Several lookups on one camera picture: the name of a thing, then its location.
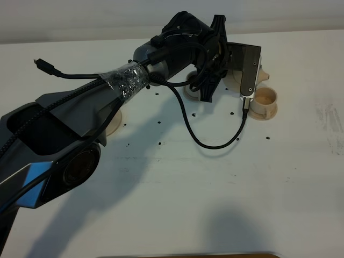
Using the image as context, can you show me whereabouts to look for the beige teapot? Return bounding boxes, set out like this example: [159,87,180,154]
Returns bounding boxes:
[223,64,270,94]

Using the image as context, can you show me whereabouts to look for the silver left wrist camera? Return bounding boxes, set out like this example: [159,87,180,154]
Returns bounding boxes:
[227,42,261,99]

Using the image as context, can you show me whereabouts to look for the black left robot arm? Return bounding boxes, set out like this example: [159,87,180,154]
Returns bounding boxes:
[1,11,229,245]

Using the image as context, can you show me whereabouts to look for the beige saucer right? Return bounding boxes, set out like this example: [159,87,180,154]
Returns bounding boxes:
[248,103,278,121]

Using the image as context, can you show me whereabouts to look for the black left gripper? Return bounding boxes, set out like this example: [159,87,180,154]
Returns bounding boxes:
[150,11,229,103]

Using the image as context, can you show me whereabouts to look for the beige teacup right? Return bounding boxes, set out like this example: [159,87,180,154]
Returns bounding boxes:
[251,87,277,105]

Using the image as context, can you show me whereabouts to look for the beige round teapot coaster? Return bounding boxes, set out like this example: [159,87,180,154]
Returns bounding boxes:
[105,110,122,137]

